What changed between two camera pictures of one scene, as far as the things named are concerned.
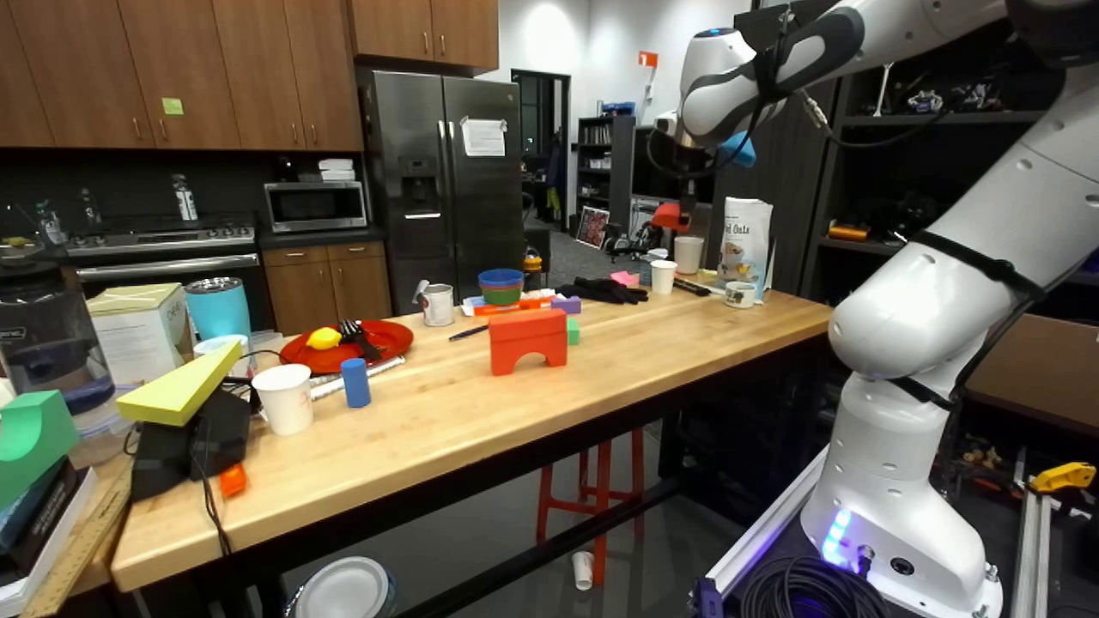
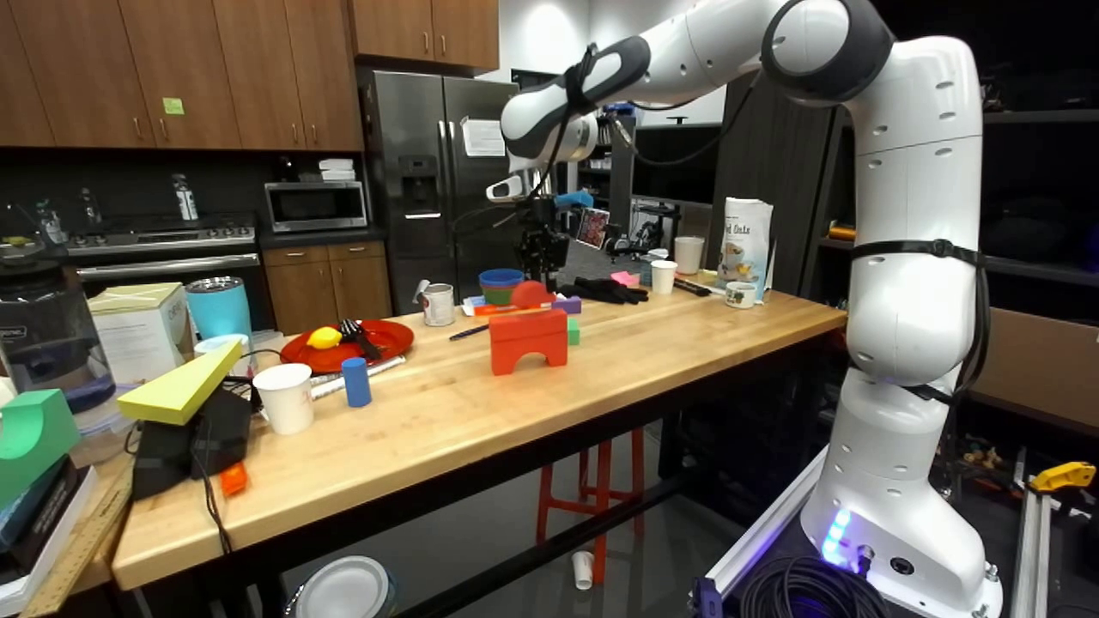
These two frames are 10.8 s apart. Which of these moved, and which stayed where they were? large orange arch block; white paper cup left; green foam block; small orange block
Moved: small orange block
Stayed: white paper cup left; green foam block; large orange arch block
